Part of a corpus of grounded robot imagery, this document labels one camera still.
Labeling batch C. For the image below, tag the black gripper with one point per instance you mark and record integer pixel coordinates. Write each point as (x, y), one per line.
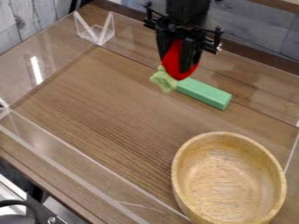
(183, 23)

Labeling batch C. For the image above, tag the clear acrylic corner bracket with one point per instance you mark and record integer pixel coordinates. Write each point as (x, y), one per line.
(96, 34)

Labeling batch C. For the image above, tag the clear acrylic front wall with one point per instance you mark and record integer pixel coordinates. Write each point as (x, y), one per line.
(104, 152)

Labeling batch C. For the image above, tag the black metal stand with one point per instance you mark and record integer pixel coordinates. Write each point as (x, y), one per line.
(36, 213)

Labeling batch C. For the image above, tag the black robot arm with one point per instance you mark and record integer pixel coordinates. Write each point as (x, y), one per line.
(182, 36)

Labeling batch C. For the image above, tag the green rectangular block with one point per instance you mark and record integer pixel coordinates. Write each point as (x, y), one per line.
(204, 93)

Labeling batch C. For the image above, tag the red plush strawberry green leaves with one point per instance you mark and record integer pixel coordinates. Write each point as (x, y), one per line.
(170, 74)

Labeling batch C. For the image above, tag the wooden bowl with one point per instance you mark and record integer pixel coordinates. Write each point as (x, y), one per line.
(227, 180)

